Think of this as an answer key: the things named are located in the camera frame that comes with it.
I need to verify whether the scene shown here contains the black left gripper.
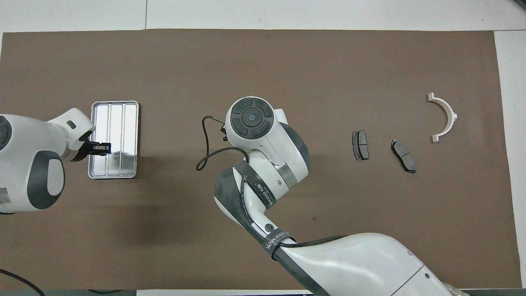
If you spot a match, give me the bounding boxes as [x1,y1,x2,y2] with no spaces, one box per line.
[76,138,111,162]

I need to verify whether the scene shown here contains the silver metal tray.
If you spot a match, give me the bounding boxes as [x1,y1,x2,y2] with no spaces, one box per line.
[88,101,140,180]

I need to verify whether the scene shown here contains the brown table mat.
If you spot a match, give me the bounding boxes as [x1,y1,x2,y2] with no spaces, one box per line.
[0,29,522,290]

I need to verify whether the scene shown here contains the dark grey brake pad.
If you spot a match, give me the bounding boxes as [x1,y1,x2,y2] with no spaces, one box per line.
[390,139,417,174]
[352,130,369,161]

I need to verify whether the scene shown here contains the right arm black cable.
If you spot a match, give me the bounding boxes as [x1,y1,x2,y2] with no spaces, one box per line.
[196,116,350,248]

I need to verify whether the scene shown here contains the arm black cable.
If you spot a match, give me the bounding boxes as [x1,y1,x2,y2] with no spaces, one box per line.
[0,269,46,296]
[196,116,350,248]

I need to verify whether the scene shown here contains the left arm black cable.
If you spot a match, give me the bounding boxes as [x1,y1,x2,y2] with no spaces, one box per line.
[0,269,46,296]

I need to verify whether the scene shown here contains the white half-ring bracket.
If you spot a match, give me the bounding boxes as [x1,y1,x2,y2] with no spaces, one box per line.
[427,92,458,143]

